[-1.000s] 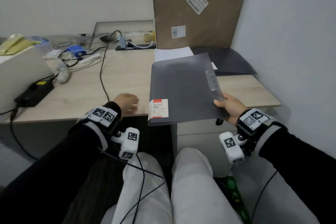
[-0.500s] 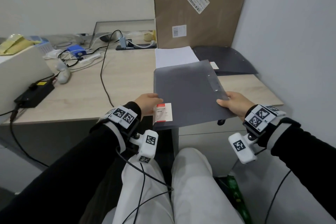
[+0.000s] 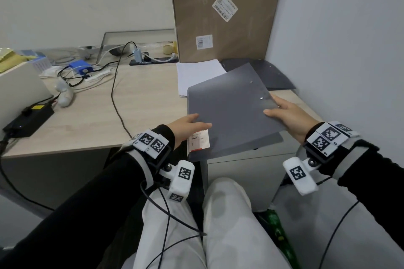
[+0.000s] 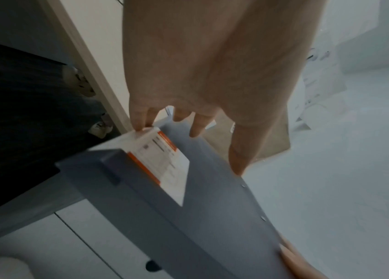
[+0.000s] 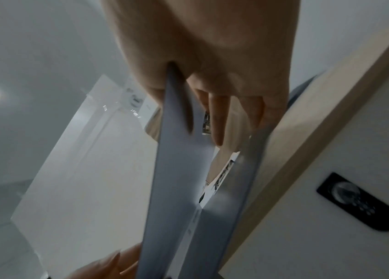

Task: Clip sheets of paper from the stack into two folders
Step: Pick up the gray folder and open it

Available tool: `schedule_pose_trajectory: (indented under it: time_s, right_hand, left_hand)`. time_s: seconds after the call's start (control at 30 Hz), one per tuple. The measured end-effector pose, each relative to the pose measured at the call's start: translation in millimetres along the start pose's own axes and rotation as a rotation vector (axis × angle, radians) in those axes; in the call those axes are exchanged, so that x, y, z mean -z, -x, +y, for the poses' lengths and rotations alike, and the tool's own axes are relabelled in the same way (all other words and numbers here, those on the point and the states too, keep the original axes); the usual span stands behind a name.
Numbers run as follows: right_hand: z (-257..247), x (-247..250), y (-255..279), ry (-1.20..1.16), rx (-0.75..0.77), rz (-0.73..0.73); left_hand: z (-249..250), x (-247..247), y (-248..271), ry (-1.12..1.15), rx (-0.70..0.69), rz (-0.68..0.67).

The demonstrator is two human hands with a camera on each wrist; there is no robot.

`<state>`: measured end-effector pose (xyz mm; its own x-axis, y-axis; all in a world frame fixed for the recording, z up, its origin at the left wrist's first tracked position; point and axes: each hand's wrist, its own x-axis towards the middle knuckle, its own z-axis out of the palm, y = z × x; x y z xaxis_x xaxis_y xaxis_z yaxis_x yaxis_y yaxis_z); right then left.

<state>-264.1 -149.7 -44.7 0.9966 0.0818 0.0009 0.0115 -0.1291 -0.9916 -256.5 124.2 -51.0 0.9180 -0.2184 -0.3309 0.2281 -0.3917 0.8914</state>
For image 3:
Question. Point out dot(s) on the person's left hand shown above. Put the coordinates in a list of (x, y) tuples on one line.
[(183, 128)]

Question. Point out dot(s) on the person's right hand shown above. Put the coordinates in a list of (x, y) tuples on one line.
[(293, 117)]

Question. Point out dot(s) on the dark grey folder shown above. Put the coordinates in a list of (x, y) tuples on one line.
[(274, 76)]

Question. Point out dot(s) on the light grey folder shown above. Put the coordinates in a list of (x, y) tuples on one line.
[(233, 111)]

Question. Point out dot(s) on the stack of white papers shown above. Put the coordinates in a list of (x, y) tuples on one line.
[(195, 73)]

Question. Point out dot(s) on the person's right forearm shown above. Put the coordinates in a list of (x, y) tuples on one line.
[(372, 171)]

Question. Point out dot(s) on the person's left forearm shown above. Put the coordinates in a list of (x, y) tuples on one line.
[(79, 209)]

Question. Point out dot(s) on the person's left leg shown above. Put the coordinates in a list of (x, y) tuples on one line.
[(170, 240)]

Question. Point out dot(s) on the person's leg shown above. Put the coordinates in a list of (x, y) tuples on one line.
[(170, 240), (240, 231)]

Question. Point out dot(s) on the person's right leg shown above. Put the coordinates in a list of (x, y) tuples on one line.
[(240, 231)]

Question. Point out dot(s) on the left wrist marker band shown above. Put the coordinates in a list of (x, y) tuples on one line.
[(151, 142)]

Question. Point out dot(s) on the wrist marker band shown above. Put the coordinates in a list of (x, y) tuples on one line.
[(325, 139), (151, 142)]

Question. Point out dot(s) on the right wrist marker band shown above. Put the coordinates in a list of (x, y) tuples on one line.
[(325, 139)]

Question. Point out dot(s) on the black phone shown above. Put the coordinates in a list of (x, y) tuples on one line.
[(164, 59)]

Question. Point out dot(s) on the beige tape roll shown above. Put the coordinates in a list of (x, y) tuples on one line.
[(168, 49)]

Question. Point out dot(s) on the large flat cardboard package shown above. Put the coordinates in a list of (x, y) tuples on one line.
[(246, 41)]

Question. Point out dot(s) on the framed glass panel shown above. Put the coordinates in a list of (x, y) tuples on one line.
[(148, 37)]

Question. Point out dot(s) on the white power strip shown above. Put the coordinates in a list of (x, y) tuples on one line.
[(98, 75)]

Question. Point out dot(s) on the blue electronic device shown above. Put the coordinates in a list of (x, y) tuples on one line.
[(80, 66)]

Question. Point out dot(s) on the white desk gadget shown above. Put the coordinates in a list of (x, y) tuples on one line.
[(88, 51)]

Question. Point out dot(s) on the white crumpled tissue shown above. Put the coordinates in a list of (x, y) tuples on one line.
[(50, 72)]

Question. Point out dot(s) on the black power adapter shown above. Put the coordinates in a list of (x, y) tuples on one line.
[(28, 122)]

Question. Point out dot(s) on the white desk calendar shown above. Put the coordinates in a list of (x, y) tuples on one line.
[(41, 63)]

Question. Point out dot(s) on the large white box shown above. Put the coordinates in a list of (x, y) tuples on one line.
[(19, 89)]

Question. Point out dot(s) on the yellow padded envelope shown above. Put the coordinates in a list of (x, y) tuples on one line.
[(8, 59)]

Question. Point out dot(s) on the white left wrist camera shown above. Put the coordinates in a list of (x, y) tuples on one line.
[(181, 180)]

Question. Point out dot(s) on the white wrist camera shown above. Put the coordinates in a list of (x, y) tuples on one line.
[(181, 180), (300, 175)]

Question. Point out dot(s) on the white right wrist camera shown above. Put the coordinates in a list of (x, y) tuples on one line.
[(300, 175)]

